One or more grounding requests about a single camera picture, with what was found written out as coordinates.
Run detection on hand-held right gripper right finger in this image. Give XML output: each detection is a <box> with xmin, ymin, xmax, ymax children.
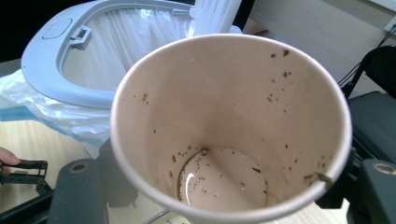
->
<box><xmin>316</xmin><ymin>148</ymin><xmax>396</xmax><ymax>224</ymax></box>

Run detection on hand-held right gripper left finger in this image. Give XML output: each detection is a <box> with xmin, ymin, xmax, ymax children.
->
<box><xmin>46</xmin><ymin>158</ymin><xmax>109</xmax><ymax>224</ymax></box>

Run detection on white grey-lidded trash can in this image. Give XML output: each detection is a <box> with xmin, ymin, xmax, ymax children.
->
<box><xmin>21</xmin><ymin>0</ymin><xmax>245</xmax><ymax>110</ymax></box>

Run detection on brown paper cup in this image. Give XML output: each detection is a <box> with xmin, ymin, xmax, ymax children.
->
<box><xmin>109</xmin><ymin>33</ymin><xmax>354</xmax><ymax>224</ymax></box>

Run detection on white trash bin with liner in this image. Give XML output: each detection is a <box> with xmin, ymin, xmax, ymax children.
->
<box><xmin>0</xmin><ymin>7</ymin><xmax>245</xmax><ymax>159</ymax></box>

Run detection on black folding chair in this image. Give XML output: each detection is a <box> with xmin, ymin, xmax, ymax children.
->
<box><xmin>338</xmin><ymin>45</ymin><xmax>396</xmax><ymax>165</ymax></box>

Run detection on dark tea dregs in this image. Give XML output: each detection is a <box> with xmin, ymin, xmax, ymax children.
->
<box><xmin>169</xmin><ymin>145</ymin><xmax>269</xmax><ymax>207</ymax></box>

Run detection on black power cable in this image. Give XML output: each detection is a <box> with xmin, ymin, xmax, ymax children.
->
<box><xmin>337</xmin><ymin>26</ymin><xmax>396</xmax><ymax>89</ymax></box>

